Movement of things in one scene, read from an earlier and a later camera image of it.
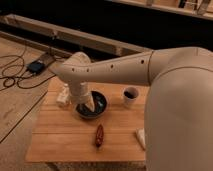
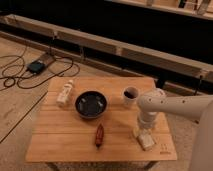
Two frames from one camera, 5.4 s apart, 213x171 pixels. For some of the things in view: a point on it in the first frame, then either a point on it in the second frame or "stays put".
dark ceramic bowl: [100, 103] stays put
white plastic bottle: [64, 95] stays put
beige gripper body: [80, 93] -> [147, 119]
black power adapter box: [35, 67] stays put
